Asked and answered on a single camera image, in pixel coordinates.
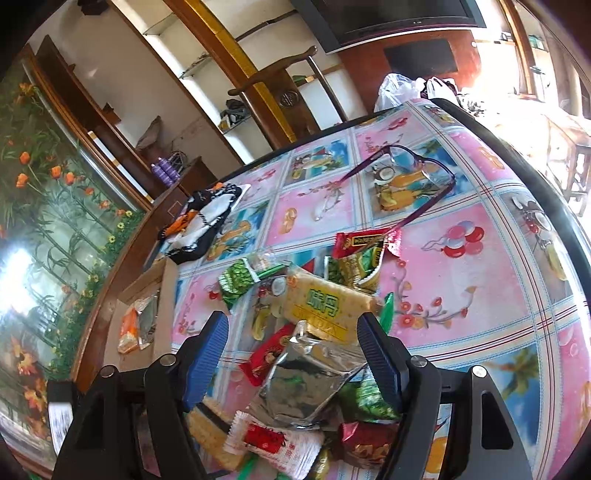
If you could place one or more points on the wooden chair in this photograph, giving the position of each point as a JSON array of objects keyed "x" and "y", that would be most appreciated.
[{"x": 272, "y": 87}]

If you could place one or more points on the black white orange bag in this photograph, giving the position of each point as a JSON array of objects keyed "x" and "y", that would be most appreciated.
[{"x": 207, "y": 217}]

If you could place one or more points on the brown bag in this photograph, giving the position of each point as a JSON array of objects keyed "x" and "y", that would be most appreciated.
[{"x": 150, "y": 134}]

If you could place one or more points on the small silver snack packet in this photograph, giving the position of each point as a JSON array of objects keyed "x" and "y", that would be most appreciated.
[{"x": 148, "y": 321}]

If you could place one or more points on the orange snack packet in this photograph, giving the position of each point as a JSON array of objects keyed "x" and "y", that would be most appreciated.
[{"x": 128, "y": 330}]

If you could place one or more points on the small green snack packet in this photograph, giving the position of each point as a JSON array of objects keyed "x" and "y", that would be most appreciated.
[{"x": 238, "y": 280}]

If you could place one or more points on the red gold snack packet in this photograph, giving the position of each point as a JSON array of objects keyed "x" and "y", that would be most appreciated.
[{"x": 364, "y": 241}]

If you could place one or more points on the large silver foil packet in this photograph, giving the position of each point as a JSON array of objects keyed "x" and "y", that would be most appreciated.
[{"x": 304, "y": 383}]

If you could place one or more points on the purple bottles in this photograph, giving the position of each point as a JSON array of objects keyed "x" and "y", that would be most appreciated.
[{"x": 166, "y": 170}]

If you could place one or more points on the clear plastic wrapper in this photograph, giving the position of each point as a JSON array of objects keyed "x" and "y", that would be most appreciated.
[{"x": 263, "y": 263}]

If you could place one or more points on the wooden low cabinet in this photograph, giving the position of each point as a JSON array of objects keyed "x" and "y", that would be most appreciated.
[{"x": 194, "y": 177}]

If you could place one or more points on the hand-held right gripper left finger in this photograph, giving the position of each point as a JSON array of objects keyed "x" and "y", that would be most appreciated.
[{"x": 207, "y": 360}]

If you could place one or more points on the brown cardboard box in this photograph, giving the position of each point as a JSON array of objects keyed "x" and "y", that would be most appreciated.
[{"x": 166, "y": 304}]

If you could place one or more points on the purple frame eyeglasses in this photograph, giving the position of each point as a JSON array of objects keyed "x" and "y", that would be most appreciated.
[{"x": 418, "y": 210}]

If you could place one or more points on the dark red snack packet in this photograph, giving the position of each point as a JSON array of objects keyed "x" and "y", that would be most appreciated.
[{"x": 367, "y": 441}]

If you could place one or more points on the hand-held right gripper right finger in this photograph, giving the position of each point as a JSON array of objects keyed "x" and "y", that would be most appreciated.
[{"x": 378, "y": 360}]

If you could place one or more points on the thin green packet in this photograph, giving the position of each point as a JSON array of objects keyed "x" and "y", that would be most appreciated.
[{"x": 388, "y": 311}]

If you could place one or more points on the red round-print snack packet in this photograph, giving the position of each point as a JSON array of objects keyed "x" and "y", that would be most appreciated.
[{"x": 268, "y": 353}]

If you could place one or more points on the shiny green snack packet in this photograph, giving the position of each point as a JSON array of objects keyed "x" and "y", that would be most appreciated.
[{"x": 371, "y": 404}]

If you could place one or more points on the white plastic bags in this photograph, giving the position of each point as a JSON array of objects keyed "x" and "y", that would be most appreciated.
[{"x": 397, "y": 90}]

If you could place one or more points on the flower painted wall panel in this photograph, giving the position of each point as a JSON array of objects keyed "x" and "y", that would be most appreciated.
[{"x": 51, "y": 207}]

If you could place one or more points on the yellow cracker packet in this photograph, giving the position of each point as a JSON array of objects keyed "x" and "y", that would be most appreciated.
[{"x": 323, "y": 302}]

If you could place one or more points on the dark cloth bundle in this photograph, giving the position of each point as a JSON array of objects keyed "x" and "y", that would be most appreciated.
[{"x": 234, "y": 113}]

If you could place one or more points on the green white-edged snack packet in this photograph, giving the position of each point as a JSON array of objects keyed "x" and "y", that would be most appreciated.
[{"x": 358, "y": 272}]

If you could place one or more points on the black flat television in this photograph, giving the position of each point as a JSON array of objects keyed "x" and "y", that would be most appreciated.
[{"x": 392, "y": 18}]

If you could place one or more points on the wooden stool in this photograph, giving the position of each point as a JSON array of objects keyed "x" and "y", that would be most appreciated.
[{"x": 572, "y": 157}]

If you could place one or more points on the pale wavy cracker packet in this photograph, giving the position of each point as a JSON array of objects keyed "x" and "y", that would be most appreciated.
[{"x": 210, "y": 422}]

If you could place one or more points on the white red snack packet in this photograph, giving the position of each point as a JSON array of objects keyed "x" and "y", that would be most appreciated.
[{"x": 272, "y": 443}]

